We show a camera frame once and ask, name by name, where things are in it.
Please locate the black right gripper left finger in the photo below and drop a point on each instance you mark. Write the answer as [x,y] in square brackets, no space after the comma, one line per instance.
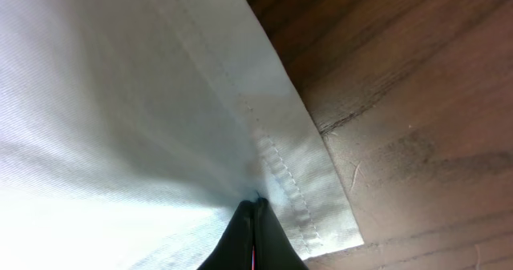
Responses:
[234,250]

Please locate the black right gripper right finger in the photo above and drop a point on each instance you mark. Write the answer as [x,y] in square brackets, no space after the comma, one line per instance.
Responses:
[273,251]

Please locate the white t-shirt with green print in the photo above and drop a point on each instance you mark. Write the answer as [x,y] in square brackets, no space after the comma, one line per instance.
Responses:
[131,130]

